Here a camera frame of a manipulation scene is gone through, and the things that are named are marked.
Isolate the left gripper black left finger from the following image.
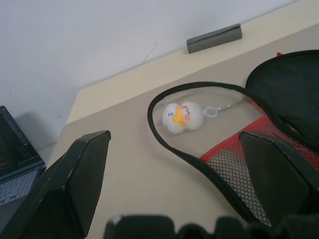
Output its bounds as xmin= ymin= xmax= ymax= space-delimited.
xmin=4 ymin=129 xmax=112 ymax=239

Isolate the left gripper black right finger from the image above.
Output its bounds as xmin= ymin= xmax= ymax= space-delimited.
xmin=239 ymin=131 xmax=319 ymax=225

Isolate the red paddle case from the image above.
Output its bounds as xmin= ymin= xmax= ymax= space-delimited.
xmin=147 ymin=49 xmax=319 ymax=228

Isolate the white duck plush keychain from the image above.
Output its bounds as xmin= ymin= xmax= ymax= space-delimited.
xmin=161 ymin=97 xmax=250 ymax=135

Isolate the dark open laptop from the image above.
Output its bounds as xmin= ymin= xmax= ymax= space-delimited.
xmin=0 ymin=106 xmax=47 ymax=215

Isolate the gray fabric pouch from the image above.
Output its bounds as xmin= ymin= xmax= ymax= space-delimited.
xmin=186 ymin=23 xmax=243 ymax=54

